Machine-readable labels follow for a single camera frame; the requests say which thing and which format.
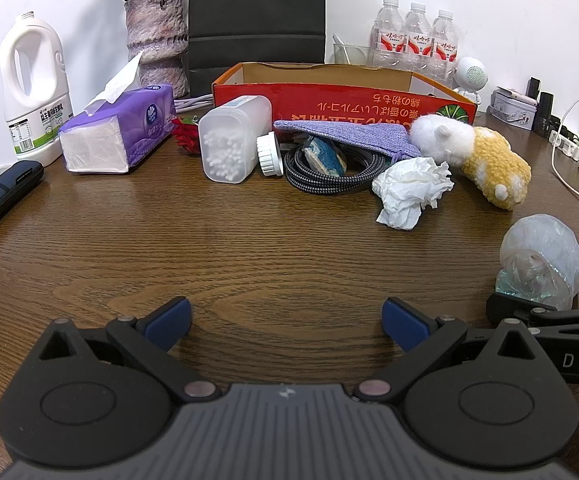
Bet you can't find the dark blue glasses case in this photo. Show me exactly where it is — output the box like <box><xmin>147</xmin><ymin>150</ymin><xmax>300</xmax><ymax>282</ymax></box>
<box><xmin>0</xmin><ymin>160</ymin><xmax>45</xmax><ymax>238</ymax></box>

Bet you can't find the black rectangular case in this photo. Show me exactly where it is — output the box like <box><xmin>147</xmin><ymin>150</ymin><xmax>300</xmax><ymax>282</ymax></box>
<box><xmin>532</xmin><ymin>91</ymin><xmax>556</xmax><ymax>137</ymax></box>

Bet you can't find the white tin box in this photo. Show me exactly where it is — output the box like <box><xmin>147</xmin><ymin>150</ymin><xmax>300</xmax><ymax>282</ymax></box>
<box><xmin>487</xmin><ymin>86</ymin><xmax>540</xmax><ymax>126</ymax></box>

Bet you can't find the white round lid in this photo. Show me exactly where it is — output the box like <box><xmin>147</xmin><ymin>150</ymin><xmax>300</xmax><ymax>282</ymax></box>
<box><xmin>256</xmin><ymin>131</ymin><xmax>285</xmax><ymax>178</ymax></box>

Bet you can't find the white plastic jug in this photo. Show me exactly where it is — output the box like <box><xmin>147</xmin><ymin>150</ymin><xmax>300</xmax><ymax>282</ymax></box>
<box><xmin>0</xmin><ymin>11</ymin><xmax>74</xmax><ymax>167</ymax></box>

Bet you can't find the clear water bottle red label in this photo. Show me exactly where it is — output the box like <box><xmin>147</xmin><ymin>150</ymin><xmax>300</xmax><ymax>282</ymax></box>
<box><xmin>403</xmin><ymin>2</ymin><xmax>433</xmax><ymax>73</ymax></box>
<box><xmin>372</xmin><ymin>0</ymin><xmax>409</xmax><ymax>68</ymax></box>
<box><xmin>430</xmin><ymin>9</ymin><xmax>460</xmax><ymax>86</ymax></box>

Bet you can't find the purple tissue pack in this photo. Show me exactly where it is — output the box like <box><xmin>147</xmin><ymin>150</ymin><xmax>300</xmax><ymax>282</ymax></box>
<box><xmin>58</xmin><ymin>50</ymin><xmax>178</xmax><ymax>175</ymax></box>

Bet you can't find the clear plastic ball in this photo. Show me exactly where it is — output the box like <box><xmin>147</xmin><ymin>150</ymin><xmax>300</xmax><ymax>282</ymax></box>
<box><xmin>494</xmin><ymin>214</ymin><xmax>579</xmax><ymax>311</ymax></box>

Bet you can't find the white and yellow plush toy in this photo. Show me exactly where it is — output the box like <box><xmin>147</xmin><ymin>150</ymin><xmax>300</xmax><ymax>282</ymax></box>
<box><xmin>409</xmin><ymin>114</ymin><xmax>533</xmax><ymax>211</ymax></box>

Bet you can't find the purple knitted pouch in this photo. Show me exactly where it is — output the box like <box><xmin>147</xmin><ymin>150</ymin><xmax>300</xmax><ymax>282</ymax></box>
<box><xmin>274</xmin><ymin>119</ymin><xmax>423</xmax><ymax>162</ymax></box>

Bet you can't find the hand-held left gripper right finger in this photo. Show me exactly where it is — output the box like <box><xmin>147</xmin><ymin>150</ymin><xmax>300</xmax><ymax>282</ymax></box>
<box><xmin>353</xmin><ymin>296</ymin><xmax>541</xmax><ymax>403</ymax></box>

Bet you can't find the orange cardboard box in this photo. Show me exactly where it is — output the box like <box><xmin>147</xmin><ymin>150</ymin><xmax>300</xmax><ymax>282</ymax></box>
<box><xmin>212</xmin><ymin>62</ymin><xmax>479</xmax><ymax>133</ymax></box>

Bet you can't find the lilac cable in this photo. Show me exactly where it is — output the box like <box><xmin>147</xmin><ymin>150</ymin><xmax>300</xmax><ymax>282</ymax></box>
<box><xmin>174</xmin><ymin>94</ymin><xmax>215</xmax><ymax>113</ymax></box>

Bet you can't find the black braided cable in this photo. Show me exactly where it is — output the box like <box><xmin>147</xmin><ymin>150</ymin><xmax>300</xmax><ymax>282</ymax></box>
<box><xmin>284</xmin><ymin>142</ymin><xmax>387</xmax><ymax>193</ymax></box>

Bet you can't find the white round speaker figure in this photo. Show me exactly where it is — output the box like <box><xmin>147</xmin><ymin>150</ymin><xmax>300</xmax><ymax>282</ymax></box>
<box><xmin>452</xmin><ymin>56</ymin><xmax>490</xmax><ymax>106</ymax></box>

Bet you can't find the red artificial rose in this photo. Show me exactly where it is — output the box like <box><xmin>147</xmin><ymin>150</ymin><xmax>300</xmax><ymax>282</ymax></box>
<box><xmin>170</xmin><ymin>116</ymin><xmax>203</xmax><ymax>156</ymax></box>

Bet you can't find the white tissue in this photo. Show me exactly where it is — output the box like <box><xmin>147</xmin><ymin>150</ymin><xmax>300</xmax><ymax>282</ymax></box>
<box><xmin>372</xmin><ymin>156</ymin><xmax>455</xmax><ymax>232</ymax></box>

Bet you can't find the clear glass cup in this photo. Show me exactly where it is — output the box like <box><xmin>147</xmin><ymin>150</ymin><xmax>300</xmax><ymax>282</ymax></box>
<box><xmin>332</xmin><ymin>34</ymin><xmax>374</xmax><ymax>67</ymax></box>

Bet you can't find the clear cotton swab container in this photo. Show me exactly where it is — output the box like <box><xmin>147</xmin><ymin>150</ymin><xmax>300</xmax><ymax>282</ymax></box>
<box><xmin>197</xmin><ymin>95</ymin><xmax>273</xmax><ymax>185</ymax></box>

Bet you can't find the blue soap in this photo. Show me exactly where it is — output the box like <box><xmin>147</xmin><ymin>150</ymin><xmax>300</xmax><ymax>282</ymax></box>
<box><xmin>302</xmin><ymin>139</ymin><xmax>349</xmax><ymax>177</ymax></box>

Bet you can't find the black paper bag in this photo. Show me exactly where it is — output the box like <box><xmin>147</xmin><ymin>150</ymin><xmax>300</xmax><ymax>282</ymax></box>
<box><xmin>188</xmin><ymin>0</ymin><xmax>327</xmax><ymax>101</ymax></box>

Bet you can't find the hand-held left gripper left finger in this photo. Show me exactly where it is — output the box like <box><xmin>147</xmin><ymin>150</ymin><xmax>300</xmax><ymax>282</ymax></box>
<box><xmin>40</xmin><ymin>296</ymin><xmax>223</xmax><ymax>404</ymax></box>

